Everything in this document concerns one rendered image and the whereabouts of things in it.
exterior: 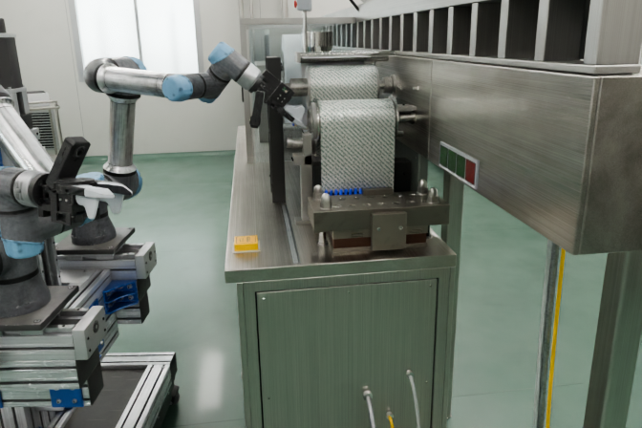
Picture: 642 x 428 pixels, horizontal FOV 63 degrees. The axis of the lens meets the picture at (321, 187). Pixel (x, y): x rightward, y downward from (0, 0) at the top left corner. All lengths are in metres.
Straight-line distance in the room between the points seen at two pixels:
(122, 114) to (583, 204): 1.52
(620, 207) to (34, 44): 7.15
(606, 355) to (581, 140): 0.49
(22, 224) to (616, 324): 1.22
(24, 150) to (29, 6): 6.27
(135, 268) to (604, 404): 1.50
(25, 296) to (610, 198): 1.39
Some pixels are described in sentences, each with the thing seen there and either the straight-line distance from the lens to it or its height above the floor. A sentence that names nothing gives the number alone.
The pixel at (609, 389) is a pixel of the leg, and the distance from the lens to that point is 1.29.
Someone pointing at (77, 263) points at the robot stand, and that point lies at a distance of 2.08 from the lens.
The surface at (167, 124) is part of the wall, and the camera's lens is 7.32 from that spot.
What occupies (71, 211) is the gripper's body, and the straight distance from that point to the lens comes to 1.10.
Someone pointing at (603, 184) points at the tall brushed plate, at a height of 1.26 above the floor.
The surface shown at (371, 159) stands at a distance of 1.68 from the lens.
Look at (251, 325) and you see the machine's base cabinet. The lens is 1.55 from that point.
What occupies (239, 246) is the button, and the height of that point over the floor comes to 0.92.
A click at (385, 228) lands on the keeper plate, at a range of 1.52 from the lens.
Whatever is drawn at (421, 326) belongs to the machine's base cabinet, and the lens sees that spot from 1.65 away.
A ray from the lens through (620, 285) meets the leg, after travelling 1.18.
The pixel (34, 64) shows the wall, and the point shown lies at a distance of 7.63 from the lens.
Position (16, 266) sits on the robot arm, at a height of 0.95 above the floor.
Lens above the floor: 1.50
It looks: 16 degrees down
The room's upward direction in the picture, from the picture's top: 1 degrees counter-clockwise
